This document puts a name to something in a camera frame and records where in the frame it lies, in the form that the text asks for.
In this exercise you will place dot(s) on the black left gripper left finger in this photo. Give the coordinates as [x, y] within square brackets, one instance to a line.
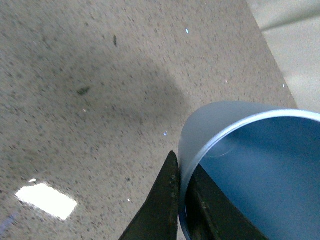
[157, 219]

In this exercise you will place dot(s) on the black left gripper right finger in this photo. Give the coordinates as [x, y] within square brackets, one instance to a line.
[210, 215]

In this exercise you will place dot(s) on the blue plastic cup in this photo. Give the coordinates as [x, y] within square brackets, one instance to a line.
[264, 158]

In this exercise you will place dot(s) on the white curtain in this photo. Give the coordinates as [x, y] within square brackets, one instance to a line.
[291, 29]

